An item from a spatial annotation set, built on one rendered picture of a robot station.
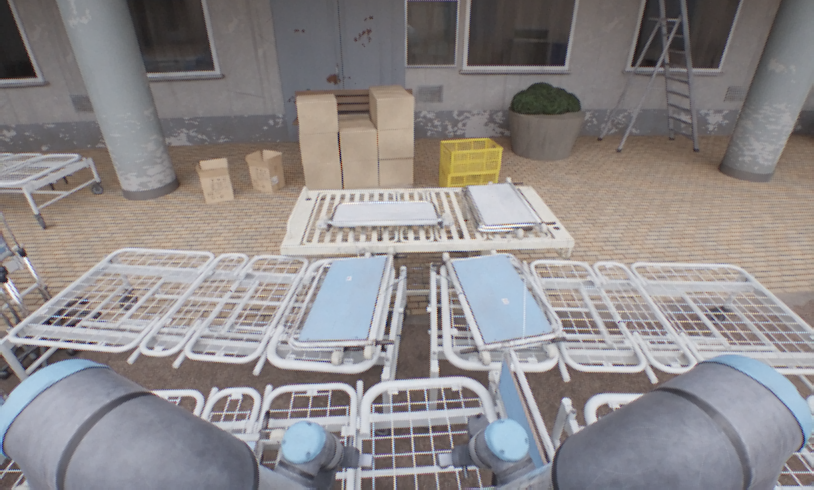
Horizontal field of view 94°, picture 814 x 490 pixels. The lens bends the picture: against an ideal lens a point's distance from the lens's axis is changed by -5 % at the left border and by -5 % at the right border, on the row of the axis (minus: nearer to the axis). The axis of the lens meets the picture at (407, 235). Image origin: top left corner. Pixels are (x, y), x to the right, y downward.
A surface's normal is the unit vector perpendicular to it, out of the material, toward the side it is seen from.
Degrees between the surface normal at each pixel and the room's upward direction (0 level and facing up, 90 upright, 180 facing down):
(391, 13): 90
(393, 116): 90
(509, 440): 20
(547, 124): 101
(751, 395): 13
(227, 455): 53
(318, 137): 90
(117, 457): 35
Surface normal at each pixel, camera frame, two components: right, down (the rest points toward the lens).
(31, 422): -0.23, -0.45
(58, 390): -0.04, -0.82
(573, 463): -0.86, -0.47
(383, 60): 0.07, 0.49
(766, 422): 0.24, -0.45
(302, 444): -0.14, -0.67
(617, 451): -0.70, -0.54
